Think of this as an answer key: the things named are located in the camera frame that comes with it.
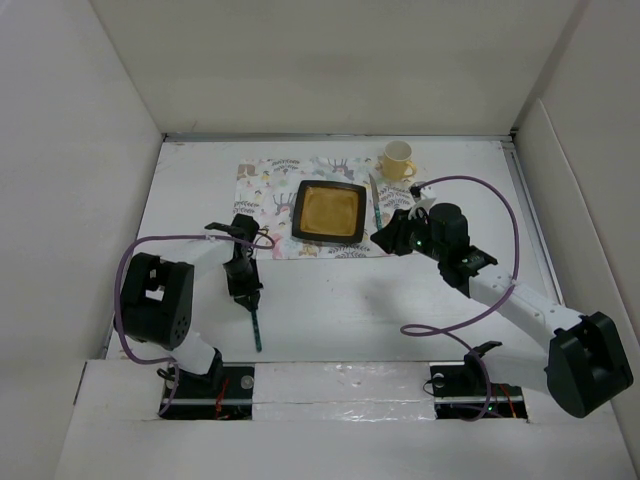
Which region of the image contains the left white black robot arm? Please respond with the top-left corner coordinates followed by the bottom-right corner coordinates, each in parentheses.
top-left (114, 214), bottom-right (273, 397)

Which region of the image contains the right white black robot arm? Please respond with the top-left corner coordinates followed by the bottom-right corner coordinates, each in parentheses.
top-left (371, 203), bottom-right (634, 418)

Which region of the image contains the silver table knife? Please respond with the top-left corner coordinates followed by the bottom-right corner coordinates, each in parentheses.
top-left (369, 174), bottom-right (383, 230)

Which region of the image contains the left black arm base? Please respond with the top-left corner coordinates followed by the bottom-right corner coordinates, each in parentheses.
top-left (156, 352), bottom-right (255, 421)

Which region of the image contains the floral patterned cloth napkin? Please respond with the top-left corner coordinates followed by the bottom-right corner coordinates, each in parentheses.
top-left (234, 157), bottom-right (415, 260)

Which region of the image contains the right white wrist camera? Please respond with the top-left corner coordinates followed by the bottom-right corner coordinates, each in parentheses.
top-left (408, 183), bottom-right (437, 219)

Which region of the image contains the yellow ceramic mug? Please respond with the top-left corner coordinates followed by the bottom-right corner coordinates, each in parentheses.
top-left (378, 140), bottom-right (417, 182)

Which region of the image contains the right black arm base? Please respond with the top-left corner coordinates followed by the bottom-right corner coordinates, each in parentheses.
top-left (422, 341), bottom-right (528, 421)

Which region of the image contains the fork with teal handle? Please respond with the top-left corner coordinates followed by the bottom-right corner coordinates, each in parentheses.
top-left (250, 309), bottom-right (263, 352)

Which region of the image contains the square black brown plate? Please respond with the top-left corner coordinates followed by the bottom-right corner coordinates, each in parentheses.
top-left (291, 180), bottom-right (367, 245)

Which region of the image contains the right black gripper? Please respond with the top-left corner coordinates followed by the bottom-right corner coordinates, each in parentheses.
top-left (369, 206), bottom-right (446, 262)

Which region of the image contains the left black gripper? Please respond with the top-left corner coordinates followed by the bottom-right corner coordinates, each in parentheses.
top-left (223, 256), bottom-right (263, 310)

